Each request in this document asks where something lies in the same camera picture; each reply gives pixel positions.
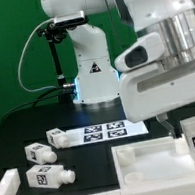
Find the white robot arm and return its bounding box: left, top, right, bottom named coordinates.
left=41, top=0, right=195, bottom=124

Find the white square table top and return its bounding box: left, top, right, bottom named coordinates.
left=111, top=136, right=195, bottom=187

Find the grey cable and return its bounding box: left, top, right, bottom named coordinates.
left=10, top=18, right=65, bottom=96

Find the black camera stand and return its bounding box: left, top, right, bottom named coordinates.
left=37, top=17, right=88, bottom=104

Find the white marker sheet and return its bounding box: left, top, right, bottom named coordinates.
left=66, top=119, right=148, bottom=147

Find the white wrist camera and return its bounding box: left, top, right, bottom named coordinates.
left=114, top=32, right=165, bottom=72

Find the black cable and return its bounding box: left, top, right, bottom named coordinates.
left=0, top=85, right=70, bottom=123

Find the grey camera on stand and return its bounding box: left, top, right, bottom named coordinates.
left=53, top=11, right=86, bottom=28

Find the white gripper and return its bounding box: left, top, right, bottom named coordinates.
left=120, top=61, right=195, bottom=139

